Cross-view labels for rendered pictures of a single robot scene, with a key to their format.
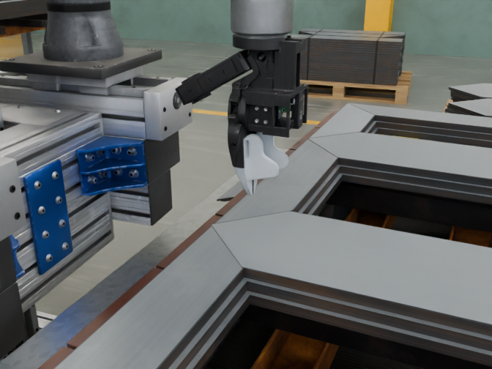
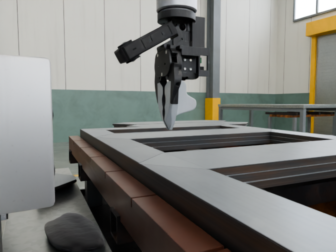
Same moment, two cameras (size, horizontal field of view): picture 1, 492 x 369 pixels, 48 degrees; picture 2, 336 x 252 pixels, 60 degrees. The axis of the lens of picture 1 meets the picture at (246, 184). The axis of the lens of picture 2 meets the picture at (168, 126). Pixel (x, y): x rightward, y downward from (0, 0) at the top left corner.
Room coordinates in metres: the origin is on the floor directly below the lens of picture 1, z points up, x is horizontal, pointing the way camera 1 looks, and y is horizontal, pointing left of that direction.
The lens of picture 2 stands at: (0.34, 0.40, 0.97)
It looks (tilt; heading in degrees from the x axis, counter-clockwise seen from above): 4 degrees down; 312
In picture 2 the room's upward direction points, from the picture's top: straight up
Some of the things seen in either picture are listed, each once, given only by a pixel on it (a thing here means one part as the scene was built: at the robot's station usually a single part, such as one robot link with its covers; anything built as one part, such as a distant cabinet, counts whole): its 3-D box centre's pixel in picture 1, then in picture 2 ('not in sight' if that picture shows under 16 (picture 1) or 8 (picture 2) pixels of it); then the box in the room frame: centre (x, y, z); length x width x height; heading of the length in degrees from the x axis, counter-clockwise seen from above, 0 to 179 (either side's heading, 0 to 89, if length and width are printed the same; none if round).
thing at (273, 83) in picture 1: (266, 85); (179, 48); (0.69, -0.03, 1.07); 0.09 x 0.08 x 0.12; 66
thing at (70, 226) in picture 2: not in sight; (72, 231); (0.89, 0.09, 0.70); 0.20 x 0.10 x 0.03; 165
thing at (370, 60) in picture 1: (346, 62); not in sight; (5.32, -0.95, 0.26); 1.20 x 0.80 x 0.53; 72
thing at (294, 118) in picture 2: not in sight; (302, 126); (2.49, -6.74, 0.43); 1.66 x 0.84 x 0.85; 70
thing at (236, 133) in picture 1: (241, 132); (172, 79); (0.68, 0.01, 1.01); 0.05 x 0.02 x 0.09; 156
